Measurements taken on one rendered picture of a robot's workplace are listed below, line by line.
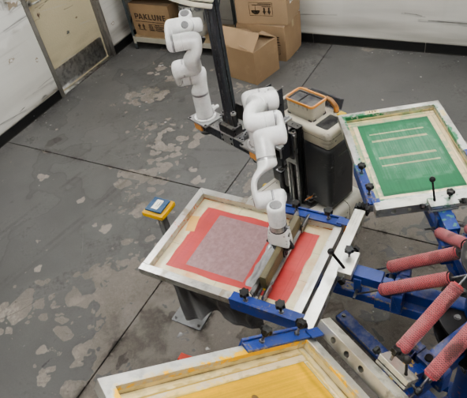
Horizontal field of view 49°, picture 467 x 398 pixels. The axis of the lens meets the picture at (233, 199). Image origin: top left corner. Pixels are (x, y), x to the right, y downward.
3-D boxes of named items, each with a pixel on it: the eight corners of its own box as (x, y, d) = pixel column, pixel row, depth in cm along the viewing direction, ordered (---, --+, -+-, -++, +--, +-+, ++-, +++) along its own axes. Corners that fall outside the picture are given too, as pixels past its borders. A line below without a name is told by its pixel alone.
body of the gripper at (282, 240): (293, 222, 216) (294, 240, 224) (270, 216, 220) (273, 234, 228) (285, 234, 211) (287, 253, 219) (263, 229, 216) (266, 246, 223)
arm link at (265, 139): (248, 117, 230) (281, 110, 229) (255, 163, 229) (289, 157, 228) (248, 108, 214) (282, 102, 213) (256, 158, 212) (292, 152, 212)
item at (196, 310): (186, 321, 267) (166, 269, 238) (189, 316, 269) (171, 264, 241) (266, 351, 247) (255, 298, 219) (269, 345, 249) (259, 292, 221)
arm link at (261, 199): (275, 157, 221) (284, 205, 219) (246, 163, 221) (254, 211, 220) (276, 155, 212) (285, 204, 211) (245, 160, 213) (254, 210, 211)
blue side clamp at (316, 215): (282, 219, 252) (281, 209, 247) (285, 213, 255) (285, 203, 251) (341, 234, 239) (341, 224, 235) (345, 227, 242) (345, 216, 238)
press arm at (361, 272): (339, 278, 215) (338, 270, 212) (343, 268, 219) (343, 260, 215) (380, 290, 208) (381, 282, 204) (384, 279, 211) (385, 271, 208)
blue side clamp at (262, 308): (230, 308, 218) (227, 298, 214) (235, 299, 221) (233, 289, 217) (296, 331, 205) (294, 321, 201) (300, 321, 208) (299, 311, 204)
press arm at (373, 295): (209, 257, 252) (207, 249, 248) (214, 249, 256) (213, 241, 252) (483, 341, 199) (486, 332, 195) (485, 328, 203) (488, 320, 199)
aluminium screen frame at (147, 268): (140, 273, 239) (137, 268, 236) (202, 193, 274) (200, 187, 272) (297, 327, 205) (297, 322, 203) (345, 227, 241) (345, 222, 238)
